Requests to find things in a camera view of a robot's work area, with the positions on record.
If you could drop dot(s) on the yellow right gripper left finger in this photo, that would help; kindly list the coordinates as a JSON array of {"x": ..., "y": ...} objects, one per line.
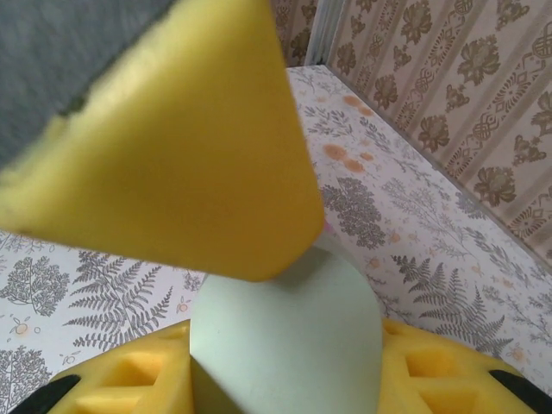
[{"x": 142, "y": 379}]

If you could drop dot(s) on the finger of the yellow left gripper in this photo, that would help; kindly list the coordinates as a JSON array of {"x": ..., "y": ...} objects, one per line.
[{"x": 172, "y": 172}]

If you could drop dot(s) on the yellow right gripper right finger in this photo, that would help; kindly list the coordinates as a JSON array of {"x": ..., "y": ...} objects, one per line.
[{"x": 431, "y": 379}]

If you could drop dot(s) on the mint green earbud charging case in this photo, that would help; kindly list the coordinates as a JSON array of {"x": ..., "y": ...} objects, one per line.
[{"x": 280, "y": 336}]

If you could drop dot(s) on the aluminium frame post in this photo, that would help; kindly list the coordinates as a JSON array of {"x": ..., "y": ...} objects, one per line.
[{"x": 321, "y": 30}]

